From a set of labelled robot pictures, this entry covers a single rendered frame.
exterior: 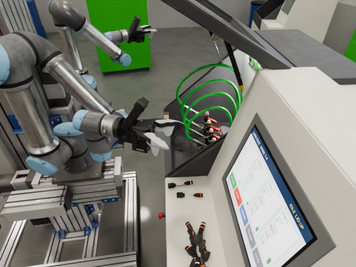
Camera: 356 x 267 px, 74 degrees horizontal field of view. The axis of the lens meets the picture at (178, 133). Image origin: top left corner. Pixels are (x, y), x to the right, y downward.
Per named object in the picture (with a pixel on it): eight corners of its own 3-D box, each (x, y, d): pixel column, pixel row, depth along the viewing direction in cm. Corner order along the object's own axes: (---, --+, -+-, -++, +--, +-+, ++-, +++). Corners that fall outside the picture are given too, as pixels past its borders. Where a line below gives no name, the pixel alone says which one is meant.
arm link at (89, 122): (88, 124, 86) (82, 104, 80) (115, 129, 83) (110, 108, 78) (74, 136, 80) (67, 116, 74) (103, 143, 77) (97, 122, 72)
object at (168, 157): (163, 128, 183) (163, 111, 173) (169, 128, 183) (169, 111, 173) (165, 194, 134) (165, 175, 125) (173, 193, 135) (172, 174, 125)
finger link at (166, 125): (180, 132, 82) (154, 135, 79) (180, 117, 79) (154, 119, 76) (183, 136, 79) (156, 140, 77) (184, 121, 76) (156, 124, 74)
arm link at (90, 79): (83, 104, 145) (77, 84, 137) (77, 95, 154) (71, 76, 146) (101, 98, 151) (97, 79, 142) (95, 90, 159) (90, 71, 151)
